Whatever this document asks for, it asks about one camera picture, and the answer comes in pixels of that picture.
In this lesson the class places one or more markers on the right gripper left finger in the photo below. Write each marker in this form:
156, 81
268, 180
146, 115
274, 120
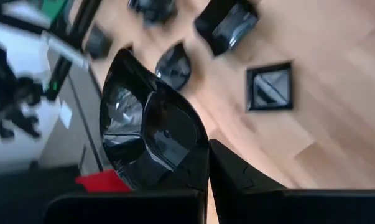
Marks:
128, 208

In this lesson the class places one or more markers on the small black square mini plate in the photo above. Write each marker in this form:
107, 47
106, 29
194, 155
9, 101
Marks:
153, 11

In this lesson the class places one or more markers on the black wavy-edged mini plate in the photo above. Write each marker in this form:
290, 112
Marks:
227, 28
97, 43

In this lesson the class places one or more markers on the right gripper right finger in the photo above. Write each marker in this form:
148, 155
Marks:
268, 205

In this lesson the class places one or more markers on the red item with white lettering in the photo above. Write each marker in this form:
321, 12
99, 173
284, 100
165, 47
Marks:
100, 182

